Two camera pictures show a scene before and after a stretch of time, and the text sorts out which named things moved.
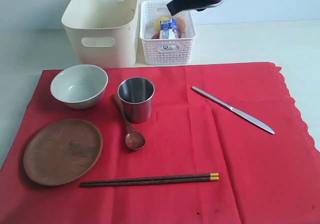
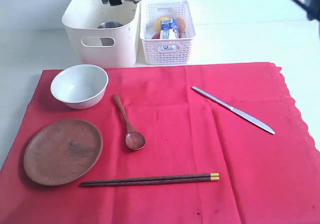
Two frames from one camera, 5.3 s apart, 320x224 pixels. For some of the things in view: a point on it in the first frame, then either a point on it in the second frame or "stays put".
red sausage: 156,35 stays put
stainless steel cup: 136,93 to 108,41
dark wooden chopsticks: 154,178 stays put
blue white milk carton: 168,29 stays put
